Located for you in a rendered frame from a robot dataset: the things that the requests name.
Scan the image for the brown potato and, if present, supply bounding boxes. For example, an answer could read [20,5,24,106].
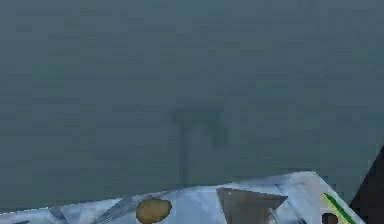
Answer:
[135,198,173,224]

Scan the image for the yellow green striped sponge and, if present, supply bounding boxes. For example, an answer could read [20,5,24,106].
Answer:
[320,192,359,224]

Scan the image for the black angular appliance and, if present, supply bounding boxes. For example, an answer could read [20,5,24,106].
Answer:
[348,143,384,224]

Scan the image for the small black round object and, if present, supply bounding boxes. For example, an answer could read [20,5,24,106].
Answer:
[321,212,339,224]

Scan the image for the grey metal sink basin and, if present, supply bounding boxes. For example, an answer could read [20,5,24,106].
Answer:
[215,187,289,224]

